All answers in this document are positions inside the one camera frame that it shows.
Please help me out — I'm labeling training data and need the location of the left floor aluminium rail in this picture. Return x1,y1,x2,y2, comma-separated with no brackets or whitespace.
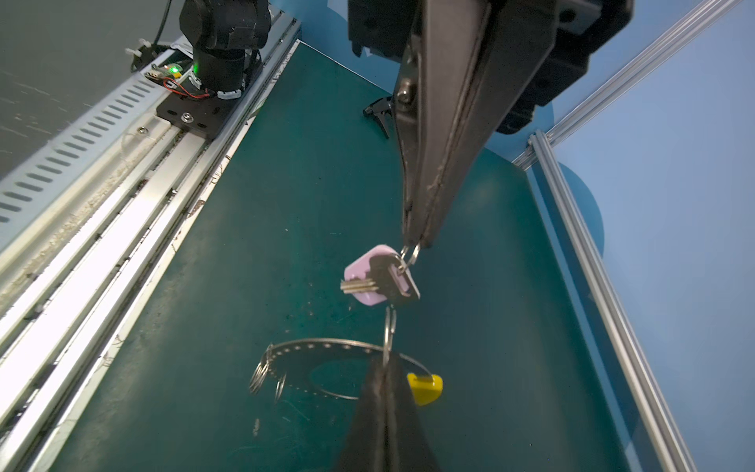
530,130,696,471

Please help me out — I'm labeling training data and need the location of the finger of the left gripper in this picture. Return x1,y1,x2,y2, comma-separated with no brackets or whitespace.
393,1,491,236
409,1,558,248

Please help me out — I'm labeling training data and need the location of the large keyring with yellow grip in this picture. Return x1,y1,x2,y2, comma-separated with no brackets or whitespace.
249,307,444,406

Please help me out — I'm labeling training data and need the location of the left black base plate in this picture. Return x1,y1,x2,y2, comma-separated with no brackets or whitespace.
155,78,249,141

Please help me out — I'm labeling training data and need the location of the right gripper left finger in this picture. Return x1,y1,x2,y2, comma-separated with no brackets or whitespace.
332,358,387,471

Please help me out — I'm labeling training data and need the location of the left green circuit board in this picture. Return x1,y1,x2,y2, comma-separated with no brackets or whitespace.
144,63,187,84

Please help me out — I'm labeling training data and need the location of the back aluminium frame bar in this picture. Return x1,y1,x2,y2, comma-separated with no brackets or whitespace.
546,0,739,146

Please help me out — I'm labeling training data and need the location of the white slotted cable duct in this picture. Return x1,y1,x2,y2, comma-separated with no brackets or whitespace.
1,75,167,248

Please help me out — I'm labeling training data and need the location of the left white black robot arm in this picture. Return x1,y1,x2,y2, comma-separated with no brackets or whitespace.
179,1,556,248

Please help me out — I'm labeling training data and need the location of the aluminium mounting rail bed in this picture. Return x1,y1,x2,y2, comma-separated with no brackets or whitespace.
1,8,301,471

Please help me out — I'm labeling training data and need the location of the silver key with white tag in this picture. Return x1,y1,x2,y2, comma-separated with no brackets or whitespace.
340,245,421,306

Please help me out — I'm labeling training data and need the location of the red spray bottle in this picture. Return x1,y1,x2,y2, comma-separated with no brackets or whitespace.
363,96,394,140

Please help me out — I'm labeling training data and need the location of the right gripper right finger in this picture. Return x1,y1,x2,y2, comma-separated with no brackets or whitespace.
385,353,442,471

